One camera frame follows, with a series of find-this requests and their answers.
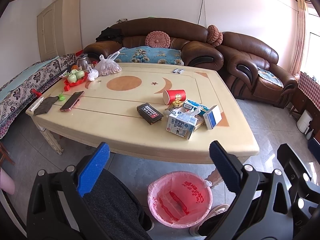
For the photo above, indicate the checkered cloth side table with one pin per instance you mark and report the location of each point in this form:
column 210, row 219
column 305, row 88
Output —
column 306, row 97

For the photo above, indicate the white milk carton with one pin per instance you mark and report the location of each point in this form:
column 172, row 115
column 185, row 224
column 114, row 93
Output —
column 181, row 124

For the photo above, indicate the pink round cushion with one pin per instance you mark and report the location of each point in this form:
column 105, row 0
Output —
column 215, row 37
column 158, row 39

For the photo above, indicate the wooden stool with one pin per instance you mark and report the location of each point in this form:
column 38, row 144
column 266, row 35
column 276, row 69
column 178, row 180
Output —
column 5, row 155

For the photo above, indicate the red clip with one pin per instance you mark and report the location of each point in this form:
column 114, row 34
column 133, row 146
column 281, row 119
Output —
column 36, row 93

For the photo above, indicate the plastic bag of nuts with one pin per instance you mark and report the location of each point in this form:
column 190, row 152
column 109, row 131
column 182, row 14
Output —
column 108, row 66

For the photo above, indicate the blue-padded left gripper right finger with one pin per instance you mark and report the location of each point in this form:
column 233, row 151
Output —
column 261, row 208

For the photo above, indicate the blue white medicine box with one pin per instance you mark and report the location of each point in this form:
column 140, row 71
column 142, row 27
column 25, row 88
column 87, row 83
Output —
column 192, row 105

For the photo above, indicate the brown leather armchair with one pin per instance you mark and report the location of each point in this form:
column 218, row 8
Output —
column 250, row 71

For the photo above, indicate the gold foil wrapper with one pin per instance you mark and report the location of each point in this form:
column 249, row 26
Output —
column 175, row 105

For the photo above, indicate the pink-lined trash bin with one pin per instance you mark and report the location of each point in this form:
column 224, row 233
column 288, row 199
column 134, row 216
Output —
column 180, row 199

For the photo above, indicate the white remote stick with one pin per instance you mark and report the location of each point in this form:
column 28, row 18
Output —
column 36, row 104

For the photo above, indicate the glass teapot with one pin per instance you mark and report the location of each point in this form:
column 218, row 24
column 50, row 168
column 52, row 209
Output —
column 83, row 62

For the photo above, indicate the brown leather sofa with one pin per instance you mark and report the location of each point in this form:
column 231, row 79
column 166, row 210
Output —
column 190, row 39

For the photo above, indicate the person's black trouser legs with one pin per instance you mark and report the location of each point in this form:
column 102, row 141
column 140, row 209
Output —
column 118, row 210

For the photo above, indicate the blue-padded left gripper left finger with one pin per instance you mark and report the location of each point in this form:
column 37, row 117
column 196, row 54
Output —
column 57, row 209

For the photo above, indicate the red fruit tray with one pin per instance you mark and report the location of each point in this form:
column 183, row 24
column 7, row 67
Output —
column 76, row 78

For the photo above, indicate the pink curtain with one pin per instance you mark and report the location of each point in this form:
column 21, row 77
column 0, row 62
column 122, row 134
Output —
column 300, row 40

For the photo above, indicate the grey cloth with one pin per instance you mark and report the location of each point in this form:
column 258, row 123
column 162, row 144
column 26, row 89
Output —
column 45, row 105

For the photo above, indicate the white blue small box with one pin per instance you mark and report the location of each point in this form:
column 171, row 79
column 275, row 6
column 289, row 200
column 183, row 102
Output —
column 212, row 117

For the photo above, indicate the red paper cup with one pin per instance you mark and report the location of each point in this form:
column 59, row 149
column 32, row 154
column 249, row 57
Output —
column 169, row 96

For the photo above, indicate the blue floral sofa cover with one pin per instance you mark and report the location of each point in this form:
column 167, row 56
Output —
column 145, row 54

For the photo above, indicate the small white plastic bag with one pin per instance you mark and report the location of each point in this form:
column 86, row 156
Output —
column 92, row 75

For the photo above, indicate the black rectangular box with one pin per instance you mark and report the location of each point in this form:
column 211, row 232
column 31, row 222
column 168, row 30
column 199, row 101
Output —
column 149, row 113

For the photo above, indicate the purple gold snack box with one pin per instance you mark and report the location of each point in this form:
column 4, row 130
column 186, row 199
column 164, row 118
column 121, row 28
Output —
column 200, row 122

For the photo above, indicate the green small toy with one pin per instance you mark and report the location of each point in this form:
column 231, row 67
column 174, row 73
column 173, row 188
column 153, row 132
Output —
column 61, row 97

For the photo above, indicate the cream wooden cabinet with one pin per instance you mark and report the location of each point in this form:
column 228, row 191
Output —
column 58, row 29

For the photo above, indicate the smartphone pink case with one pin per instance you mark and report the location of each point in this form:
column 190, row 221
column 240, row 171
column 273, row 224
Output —
column 72, row 101

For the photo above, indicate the black clothing on sofa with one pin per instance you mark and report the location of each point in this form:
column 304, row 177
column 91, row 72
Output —
column 110, row 34

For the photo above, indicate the cream coffee table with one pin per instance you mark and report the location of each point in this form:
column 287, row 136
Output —
column 107, row 112

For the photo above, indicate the patterned covered bench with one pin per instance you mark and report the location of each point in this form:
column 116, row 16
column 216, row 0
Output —
column 19, row 91

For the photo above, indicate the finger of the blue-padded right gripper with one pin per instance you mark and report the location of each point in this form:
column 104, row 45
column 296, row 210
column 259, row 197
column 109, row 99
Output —
column 304, row 194

